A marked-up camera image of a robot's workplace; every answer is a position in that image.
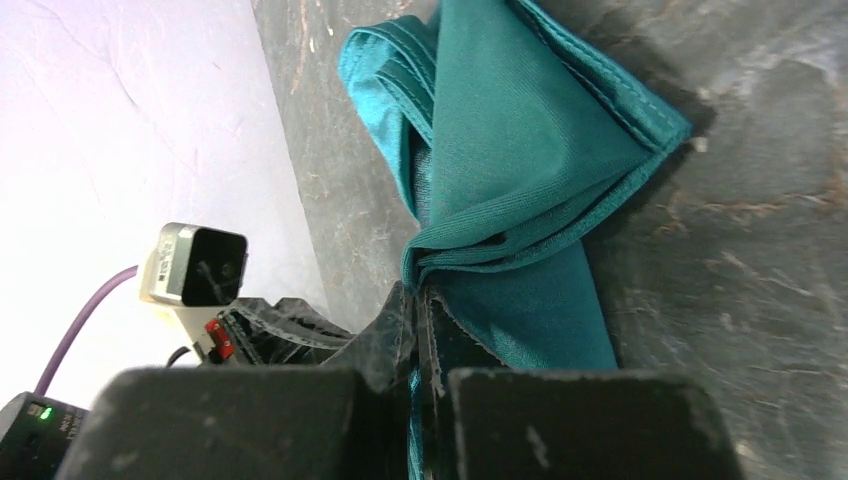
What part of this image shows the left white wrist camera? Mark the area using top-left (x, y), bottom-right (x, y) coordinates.
top-left (139, 222), bottom-right (248, 353)

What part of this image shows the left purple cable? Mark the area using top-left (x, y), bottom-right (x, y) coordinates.
top-left (33, 264), bottom-right (140, 399)

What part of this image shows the teal cloth napkin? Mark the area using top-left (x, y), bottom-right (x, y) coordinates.
top-left (337, 0), bottom-right (694, 480)

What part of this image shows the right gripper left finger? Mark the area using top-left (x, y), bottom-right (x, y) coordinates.
top-left (57, 285), bottom-right (414, 479)

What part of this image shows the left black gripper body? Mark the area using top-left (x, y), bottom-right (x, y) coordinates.
top-left (195, 297), bottom-right (355, 366)

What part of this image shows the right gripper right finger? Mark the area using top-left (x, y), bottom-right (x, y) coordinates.
top-left (417, 290), bottom-right (744, 479)

